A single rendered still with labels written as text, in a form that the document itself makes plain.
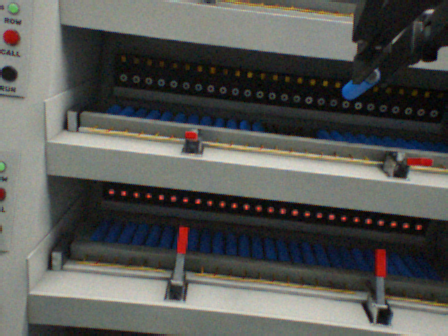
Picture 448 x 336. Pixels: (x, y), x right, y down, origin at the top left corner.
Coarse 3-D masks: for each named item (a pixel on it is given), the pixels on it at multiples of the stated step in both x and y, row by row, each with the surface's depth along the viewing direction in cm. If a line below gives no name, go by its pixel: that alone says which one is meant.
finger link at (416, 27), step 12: (420, 24) 35; (408, 36) 36; (420, 36) 35; (396, 48) 38; (408, 48) 35; (384, 60) 41; (396, 60) 38; (408, 60) 36; (384, 72) 40; (396, 72) 38; (384, 84) 41
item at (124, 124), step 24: (96, 120) 57; (120, 120) 56; (144, 120) 57; (216, 144) 56; (240, 144) 57; (264, 144) 57; (288, 144) 57; (312, 144) 57; (336, 144) 57; (360, 144) 58
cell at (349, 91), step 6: (372, 72) 41; (378, 72) 41; (366, 78) 41; (372, 78) 41; (378, 78) 41; (348, 84) 45; (360, 84) 42; (366, 84) 41; (372, 84) 41; (342, 90) 47; (348, 90) 45; (354, 90) 44; (360, 90) 43; (348, 96) 46; (354, 96) 46
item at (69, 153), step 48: (144, 96) 69; (192, 96) 69; (48, 144) 52; (96, 144) 53; (144, 144) 55; (240, 192) 54; (288, 192) 54; (336, 192) 54; (384, 192) 53; (432, 192) 53
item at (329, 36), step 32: (64, 0) 52; (96, 0) 52; (128, 0) 52; (160, 0) 52; (192, 0) 56; (224, 0) 58; (256, 0) 58; (288, 0) 58; (320, 0) 58; (352, 0) 69; (128, 32) 53; (160, 32) 53; (192, 32) 53; (224, 32) 53; (256, 32) 53; (288, 32) 53; (320, 32) 53; (416, 64) 54
